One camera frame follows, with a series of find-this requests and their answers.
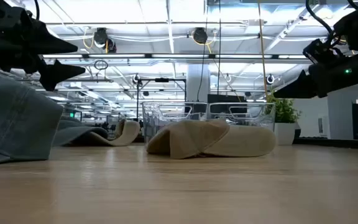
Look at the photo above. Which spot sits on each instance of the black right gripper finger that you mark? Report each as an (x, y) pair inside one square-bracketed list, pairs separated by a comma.
[(300, 88)]

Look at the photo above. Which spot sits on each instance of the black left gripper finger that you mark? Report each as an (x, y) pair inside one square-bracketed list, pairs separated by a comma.
[(51, 43), (57, 73)]

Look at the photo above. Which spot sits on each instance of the blue-grey cotton cap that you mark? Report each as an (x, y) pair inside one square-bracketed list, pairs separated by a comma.
[(73, 130), (17, 124)]

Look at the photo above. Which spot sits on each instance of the beige cotton cap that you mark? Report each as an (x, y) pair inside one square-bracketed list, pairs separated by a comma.
[(197, 140), (130, 133)]

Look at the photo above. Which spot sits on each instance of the green plant in white pot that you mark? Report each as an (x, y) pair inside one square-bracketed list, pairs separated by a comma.
[(286, 112)]

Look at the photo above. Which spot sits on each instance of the clear plastic bin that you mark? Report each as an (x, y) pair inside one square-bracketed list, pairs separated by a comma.
[(259, 115), (154, 121)]

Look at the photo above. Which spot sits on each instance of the black screen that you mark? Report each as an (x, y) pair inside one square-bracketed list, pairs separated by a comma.
[(225, 99)]

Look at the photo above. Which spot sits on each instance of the white pillar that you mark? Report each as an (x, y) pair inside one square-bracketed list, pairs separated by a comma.
[(194, 81)]

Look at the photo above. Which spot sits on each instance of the long ceiling light bar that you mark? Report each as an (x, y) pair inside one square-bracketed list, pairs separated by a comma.
[(166, 56)]

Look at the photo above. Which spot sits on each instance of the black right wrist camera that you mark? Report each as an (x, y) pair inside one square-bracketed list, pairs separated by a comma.
[(319, 51)]

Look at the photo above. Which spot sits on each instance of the black table edge rail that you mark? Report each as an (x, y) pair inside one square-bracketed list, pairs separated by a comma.
[(337, 143)]

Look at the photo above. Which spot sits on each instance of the black metal frame stand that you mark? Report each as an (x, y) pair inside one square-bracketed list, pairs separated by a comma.
[(162, 80)]

